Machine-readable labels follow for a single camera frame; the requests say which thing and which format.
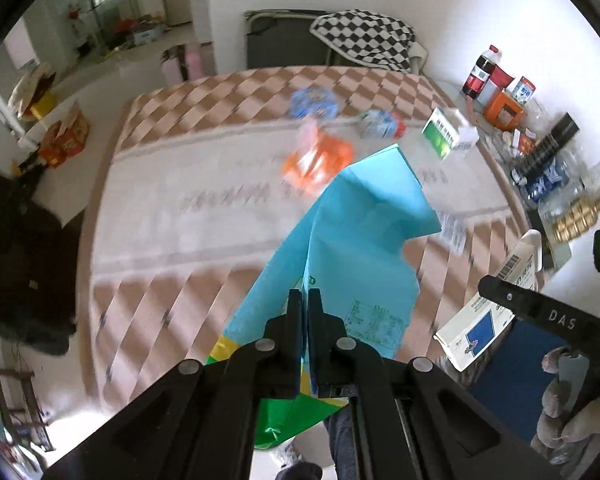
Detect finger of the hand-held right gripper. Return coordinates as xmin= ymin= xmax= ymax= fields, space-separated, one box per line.
xmin=478 ymin=274 xmax=600 ymax=349

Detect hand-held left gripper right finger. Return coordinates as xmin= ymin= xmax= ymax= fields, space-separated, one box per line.
xmin=307 ymin=287 xmax=572 ymax=480

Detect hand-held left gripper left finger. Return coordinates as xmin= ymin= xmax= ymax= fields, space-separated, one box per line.
xmin=42 ymin=289 xmax=302 ymax=480

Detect white and blue box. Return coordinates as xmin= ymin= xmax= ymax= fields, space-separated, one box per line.
xmin=434 ymin=230 xmax=544 ymax=372

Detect white blister pack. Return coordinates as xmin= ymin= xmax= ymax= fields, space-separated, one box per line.
xmin=437 ymin=212 xmax=469 ymax=254

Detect orange snack packet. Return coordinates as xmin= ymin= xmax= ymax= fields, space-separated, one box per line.
xmin=282 ymin=126 xmax=355 ymax=197

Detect green and white box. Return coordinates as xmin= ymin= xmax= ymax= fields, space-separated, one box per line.
xmin=421 ymin=107 xmax=479 ymax=161

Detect blue and white packet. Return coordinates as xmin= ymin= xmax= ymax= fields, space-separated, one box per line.
xmin=356 ymin=109 xmax=407 ymax=140

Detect round blue packet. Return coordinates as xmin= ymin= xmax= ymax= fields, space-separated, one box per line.
xmin=290 ymin=86 xmax=339 ymax=120

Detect gold grenade-shaped bottle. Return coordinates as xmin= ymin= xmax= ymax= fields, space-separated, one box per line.
xmin=552 ymin=197 xmax=600 ymax=241

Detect blue board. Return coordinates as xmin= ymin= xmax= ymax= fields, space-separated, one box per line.
xmin=467 ymin=319 xmax=572 ymax=443

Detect person's grey pants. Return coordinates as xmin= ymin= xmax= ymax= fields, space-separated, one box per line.
xmin=325 ymin=400 xmax=360 ymax=480

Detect clear glass bottle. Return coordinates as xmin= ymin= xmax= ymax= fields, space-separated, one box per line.
xmin=577 ymin=158 xmax=600 ymax=196

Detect dark blue printed packet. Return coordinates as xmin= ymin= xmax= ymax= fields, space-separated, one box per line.
xmin=522 ymin=157 xmax=576 ymax=207

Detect long black box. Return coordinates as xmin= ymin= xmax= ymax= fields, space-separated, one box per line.
xmin=511 ymin=112 xmax=580 ymax=181

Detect brown checked tablecloth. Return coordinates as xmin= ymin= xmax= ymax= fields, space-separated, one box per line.
xmin=77 ymin=65 xmax=531 ymax=403

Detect cola bottle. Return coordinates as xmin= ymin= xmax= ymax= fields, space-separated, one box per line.
xmin=461 ymin=45 xmax=501 ymax=100

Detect black jacket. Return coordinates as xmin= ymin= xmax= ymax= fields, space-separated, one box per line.
xmin=0 ymin=167 xmax=86 ymax=357

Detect dark folding bed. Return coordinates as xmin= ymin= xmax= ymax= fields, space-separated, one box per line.
xmin=244 ymin=9 xmax=332 ymax=69

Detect black and white checkered cushion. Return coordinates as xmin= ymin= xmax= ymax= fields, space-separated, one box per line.
xmin=310 ymin=9 xmax=415 ymax=72

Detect orange cardboard box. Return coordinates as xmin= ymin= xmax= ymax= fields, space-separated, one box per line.
xmin=39 ymin=102 xmax=90 ymax=168

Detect yellow box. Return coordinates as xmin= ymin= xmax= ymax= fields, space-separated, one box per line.
xmin=9 ymin=62 xmax=57 ymax=121

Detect wooden frame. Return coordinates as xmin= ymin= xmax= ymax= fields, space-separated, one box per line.
xmin=0 ymin=365 xmax=56 ymax=453

